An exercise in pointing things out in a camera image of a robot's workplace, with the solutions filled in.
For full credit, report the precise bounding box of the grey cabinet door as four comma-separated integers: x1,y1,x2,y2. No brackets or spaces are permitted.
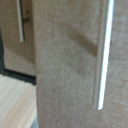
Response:
33,0,128,128

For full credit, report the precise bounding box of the silver higher drawer handle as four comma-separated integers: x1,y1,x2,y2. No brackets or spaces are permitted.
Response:
92,0,116,112

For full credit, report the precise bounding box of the black framed drawer cabinet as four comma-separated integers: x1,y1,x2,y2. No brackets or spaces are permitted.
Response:
0,28,38,86

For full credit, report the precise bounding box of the brown lower drawer front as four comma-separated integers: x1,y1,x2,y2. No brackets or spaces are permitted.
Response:
0,0,37,77

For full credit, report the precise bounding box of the silver lower drawer handle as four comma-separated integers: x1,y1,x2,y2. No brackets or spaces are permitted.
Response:
15,0,26,43

